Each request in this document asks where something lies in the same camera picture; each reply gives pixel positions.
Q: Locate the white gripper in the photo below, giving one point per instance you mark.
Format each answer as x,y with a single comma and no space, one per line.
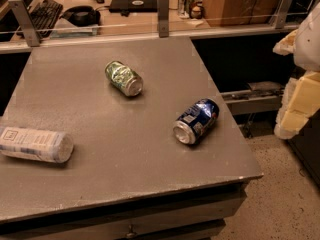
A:
309,47

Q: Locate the green soda can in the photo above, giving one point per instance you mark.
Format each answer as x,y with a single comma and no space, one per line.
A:
124,78

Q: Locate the blue soda can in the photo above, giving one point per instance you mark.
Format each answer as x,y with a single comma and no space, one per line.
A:
195,121

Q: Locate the wooden cabinet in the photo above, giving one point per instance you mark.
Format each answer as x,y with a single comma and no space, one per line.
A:
238,12

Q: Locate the black laptop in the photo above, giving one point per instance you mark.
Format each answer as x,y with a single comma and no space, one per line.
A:
133,6

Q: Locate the grey table drawer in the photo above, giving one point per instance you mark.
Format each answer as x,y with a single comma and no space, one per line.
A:
193,215

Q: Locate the black headphones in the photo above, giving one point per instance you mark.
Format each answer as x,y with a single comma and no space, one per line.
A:
82,16

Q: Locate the black keyboard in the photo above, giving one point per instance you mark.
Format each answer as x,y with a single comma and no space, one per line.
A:
45,15

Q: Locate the white plastic bottle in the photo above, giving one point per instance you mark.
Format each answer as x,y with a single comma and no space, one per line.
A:
37,145

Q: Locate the metal shelf rail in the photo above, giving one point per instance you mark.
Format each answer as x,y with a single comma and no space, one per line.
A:
257,97

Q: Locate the metal bracket right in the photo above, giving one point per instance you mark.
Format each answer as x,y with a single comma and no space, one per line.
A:
280,15

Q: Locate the metal bracket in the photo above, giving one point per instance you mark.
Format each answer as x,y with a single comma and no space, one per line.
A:
24,19
163,18
280,15

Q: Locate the metal bracket middle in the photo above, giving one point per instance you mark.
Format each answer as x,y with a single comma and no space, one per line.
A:
163,18

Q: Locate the metal bracket left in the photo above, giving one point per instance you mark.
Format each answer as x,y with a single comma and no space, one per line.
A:
24,19

